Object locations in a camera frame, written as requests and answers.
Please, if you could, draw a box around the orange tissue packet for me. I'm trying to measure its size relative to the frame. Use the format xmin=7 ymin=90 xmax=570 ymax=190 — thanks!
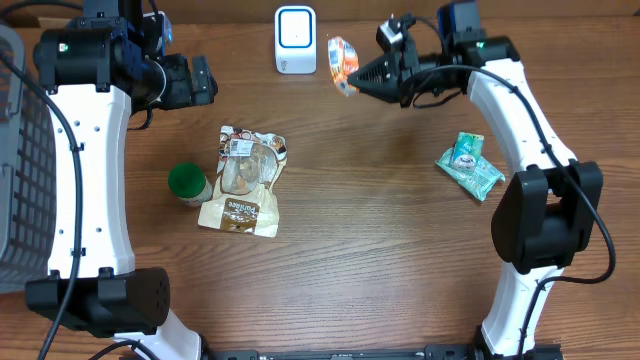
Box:
xmin=328 ymin=36 xmax=359 ymax=97

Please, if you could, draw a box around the teal tissue packet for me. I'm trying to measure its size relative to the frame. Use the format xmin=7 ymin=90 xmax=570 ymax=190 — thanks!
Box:
xmin=449 ymin=132 xmax=484 ymax=173

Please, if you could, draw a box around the green lidded jar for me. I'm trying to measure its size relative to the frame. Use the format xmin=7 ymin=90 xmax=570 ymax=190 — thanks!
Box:
xmin=168 ymin=162 xmax=213 ymax=207

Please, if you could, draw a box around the teal wet wipes pack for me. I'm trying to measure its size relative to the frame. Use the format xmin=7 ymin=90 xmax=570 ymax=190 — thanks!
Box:
xmin=436 ymin=148 xmax=506 ymax=201

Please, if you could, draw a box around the beige snack pouch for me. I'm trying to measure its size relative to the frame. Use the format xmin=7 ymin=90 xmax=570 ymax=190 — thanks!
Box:
xmin=198 ymin=125 xmax=288 ymax=238

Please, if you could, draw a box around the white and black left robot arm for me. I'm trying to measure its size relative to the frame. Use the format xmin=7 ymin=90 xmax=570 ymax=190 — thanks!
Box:
xmin=26 ymin=0 xmax=218 ymax=359

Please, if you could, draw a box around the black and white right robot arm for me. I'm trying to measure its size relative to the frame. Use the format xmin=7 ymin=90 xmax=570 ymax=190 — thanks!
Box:
xmin=348 ymin=1 xmax=603 ymax=359

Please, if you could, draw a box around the white barcode scanner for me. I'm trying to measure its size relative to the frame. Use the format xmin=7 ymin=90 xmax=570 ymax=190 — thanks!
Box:
xmin=274 ymin=5 xmax=317 ymax=75

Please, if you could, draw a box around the grey plastic mesh basket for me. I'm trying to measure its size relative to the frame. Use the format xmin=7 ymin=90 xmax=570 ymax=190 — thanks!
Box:
xmin=0 ymin=24 xmax=57 ymax=295

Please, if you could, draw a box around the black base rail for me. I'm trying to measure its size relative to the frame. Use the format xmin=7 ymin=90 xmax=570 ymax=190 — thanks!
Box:
xmin=202 ymin=343 xmax=564 ymax=360

